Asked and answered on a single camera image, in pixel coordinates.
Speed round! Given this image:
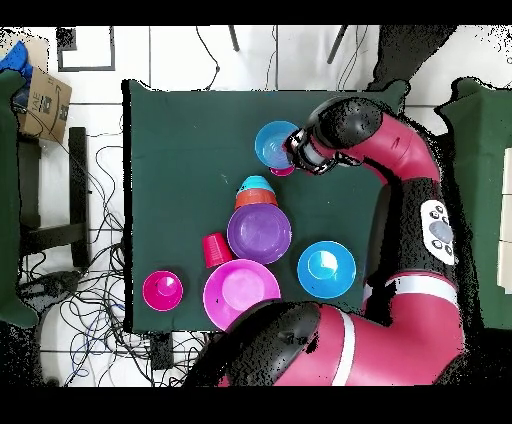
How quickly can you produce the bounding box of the wide purple bowl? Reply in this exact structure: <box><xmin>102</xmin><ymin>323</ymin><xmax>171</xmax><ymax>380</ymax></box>
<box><xmin>226</xmin><ymin>202</ymin><xmax>293</xmax><ymax>266</ymax></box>

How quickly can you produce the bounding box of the orange bowl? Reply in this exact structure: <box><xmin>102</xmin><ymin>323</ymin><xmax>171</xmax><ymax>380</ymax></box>
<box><xmin>234</xmin><ymin>188</ymin><xmax>279</xmax><ymax>210</ymax></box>

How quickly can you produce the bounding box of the large pink bowl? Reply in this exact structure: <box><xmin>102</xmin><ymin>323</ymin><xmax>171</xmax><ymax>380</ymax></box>
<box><xmin>202</xmin><ymin>258</ymin><xmax>282</xmax><ymax>332</ymax></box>

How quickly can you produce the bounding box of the grey black equipment base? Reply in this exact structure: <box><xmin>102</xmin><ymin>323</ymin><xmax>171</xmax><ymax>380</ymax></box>
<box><xmin>19</xmin><ymin>269</ymin><xmax>83</xmax><ymax>309</ymax></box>

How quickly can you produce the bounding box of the black floor cable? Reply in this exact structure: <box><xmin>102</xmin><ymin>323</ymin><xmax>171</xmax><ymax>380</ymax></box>
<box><xmin>194</xmin><ymin>25</ymin><xmax>222</xmax><ymax>92</ymax></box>

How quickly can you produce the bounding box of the deep blue bowl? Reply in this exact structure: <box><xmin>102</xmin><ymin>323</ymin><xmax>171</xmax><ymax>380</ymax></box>
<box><xmin>296</xmin><ymin>240</ymin><xmax>358</xmax><ymax>300</ymax></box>

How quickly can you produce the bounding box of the green cloth covered table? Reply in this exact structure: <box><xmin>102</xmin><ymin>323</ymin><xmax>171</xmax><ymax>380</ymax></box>
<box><xmin>0</xmin><ymin>69</ymin><xmax>39</xmax><ymax>329</ymax></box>
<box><xmin>435</xmin><ymin>77</ymin><xmax>512</xmax><ymax>331</ymax></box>

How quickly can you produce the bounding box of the dark green table cloth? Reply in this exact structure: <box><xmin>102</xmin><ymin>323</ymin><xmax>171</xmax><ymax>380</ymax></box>
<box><xmin>121</xmin><ymin>78</ymin><xmax>411</xmax><ymax>333</ymax></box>

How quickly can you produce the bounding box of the red cup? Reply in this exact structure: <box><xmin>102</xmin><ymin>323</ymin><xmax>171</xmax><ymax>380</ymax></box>
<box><xmin>201</xmin><ymin>232</ymin><xmax>234</xmax><ymax>269</ymax></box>

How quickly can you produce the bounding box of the black square floor frame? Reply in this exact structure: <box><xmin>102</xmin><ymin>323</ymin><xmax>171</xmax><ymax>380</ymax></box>
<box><xmin>56</xmin><ymin>26</ymin><xmax>116</xmax><ymax>73</ymax></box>

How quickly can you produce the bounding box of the small crimson bowl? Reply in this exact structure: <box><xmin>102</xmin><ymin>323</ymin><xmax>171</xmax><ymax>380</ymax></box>
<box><xmin>142</xmin><ymin>270</ymin><xmax>185</xmax><ymax>313</ymax></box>

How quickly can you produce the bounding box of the black wooden bench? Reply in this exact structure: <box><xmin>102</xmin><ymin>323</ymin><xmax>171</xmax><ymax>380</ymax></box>
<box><xmin>17</xmin><ymin>126</ymin><xmax>91</xmax><ymax>269</ymax></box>

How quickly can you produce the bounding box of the white box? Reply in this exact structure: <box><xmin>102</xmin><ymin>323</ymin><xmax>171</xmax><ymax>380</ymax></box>
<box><xmin>496</xmin><ymin>146</ymin><xmax>512</xmax><ymax>295</ymax></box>

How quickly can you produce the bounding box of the cardboard box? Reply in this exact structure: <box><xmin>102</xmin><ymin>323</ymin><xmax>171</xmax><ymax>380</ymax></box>
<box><xmin>17</xmin><ymin>67</ymin><xmax>73</xmax><ymax>144</ymax></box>

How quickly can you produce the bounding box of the blue bag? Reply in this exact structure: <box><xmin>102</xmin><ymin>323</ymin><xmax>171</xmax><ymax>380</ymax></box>
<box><xmin>0</xmin><ymin>39</ymin><xmax>34</xmax><ymax>81</ymax></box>

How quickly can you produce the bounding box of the flat-bottomed blue bowl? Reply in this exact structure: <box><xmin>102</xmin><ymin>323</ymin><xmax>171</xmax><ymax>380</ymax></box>
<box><xmin>254</xmin><ymin>120</ymin><xmax>300</xmax><ymax>171</ymax></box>

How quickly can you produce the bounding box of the person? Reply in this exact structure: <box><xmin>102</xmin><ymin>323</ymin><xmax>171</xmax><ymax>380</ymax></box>
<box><xmin>365</xmin><ymin>25</ymin><xmax>459</xmax><ymax>93</ymax></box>

